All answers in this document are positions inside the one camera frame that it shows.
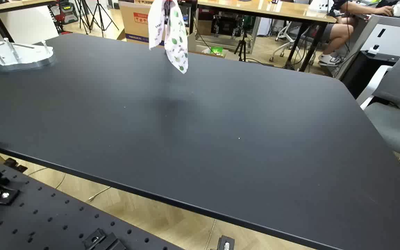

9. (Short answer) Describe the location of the white and green cloth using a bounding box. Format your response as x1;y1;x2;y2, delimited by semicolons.
147;0;188;74

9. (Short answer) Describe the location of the cardboard box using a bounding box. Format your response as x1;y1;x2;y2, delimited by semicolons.
119;0;149;43

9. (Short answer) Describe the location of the wooden desk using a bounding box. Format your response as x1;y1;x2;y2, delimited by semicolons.
195;0;335;72

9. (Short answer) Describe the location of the seated person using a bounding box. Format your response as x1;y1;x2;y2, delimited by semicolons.
319;0;392;67

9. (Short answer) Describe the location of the black perforated mounting board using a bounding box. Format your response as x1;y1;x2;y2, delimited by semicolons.
0;166;180;250

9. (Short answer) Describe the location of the grey cabinet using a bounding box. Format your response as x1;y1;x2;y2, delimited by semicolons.
334;16;400;97

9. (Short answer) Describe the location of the clear dish rack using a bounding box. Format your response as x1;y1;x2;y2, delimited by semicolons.
0;38;54;70

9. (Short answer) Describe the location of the black camera tripod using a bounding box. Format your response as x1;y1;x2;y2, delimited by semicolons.
234;18;248;61

